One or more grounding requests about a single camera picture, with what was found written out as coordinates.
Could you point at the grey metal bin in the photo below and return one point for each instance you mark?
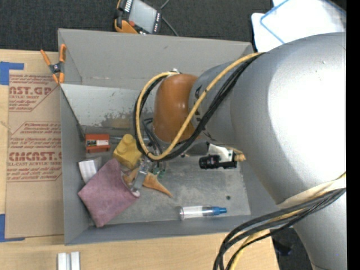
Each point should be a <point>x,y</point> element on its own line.
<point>197,187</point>

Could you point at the black cylinder on white bracket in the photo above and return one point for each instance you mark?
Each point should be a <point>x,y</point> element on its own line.
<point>211,162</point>

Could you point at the clear tube with blue cap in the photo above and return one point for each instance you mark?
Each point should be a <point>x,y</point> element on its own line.
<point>197,212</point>

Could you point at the pink cloth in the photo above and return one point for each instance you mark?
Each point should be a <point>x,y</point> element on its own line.
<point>105,193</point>

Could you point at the yellow plastic block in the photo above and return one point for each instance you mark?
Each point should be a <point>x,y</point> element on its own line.
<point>127,150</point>

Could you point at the orange toy carrot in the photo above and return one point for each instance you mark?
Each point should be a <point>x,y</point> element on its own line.
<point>154,183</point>

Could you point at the red box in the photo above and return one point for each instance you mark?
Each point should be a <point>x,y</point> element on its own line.
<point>97,143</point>

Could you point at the white folded packet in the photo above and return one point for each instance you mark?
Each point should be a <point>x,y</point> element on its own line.
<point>87,168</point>

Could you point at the brown cardboard board, red print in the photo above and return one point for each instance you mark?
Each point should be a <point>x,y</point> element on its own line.
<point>33,201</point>

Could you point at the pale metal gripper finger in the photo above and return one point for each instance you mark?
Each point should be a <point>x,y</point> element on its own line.
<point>127,182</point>
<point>139,179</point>

